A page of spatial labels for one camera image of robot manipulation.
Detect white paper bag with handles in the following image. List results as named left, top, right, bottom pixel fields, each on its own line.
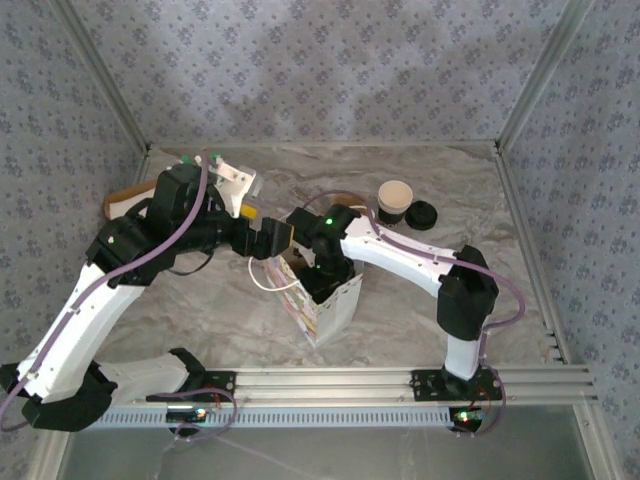
left=248, top=209, right=364, bottom=350

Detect white paper napkins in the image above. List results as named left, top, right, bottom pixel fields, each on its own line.
left=108, top=197, right=151, bottom=221

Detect brown cardboard napkin box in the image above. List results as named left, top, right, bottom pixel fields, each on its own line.
left=103, top=180, right=161, bottom=221

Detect paper cup stack black white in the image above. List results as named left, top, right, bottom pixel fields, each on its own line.
left=377, top=179, right=414, bottom=226

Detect black plastic lid stack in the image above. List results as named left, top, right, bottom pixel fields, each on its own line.
left=404, top=199, right=439, bottom=231

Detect green circuit board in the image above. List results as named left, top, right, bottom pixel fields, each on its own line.
left=452, top=407, right=487, bottom=426
left=167, top=407, right=210, bottom=424

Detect grey metal sheet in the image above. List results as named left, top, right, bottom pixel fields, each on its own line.
left=59, top=405, right=596, bottom=480

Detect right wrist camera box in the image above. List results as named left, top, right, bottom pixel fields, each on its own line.
left=284, top=206, right=324, bottom=246

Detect wide aluminium mounting rail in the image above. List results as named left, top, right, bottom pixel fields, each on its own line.
left=114, top=367, right=599, bottom=406

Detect grey slotted cable duct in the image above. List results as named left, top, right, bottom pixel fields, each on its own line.
left=94, top=405, right=481, bottom=430

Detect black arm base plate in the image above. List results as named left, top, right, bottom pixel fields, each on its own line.
left=410, top=368, right=504, bottom=404
left=144, top=369, right=237, bottom=404

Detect aluminium frame post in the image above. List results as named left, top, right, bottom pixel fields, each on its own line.
left=49, top=0, right=153, bottom=151
left=493, top=0, right=597, bottom=151

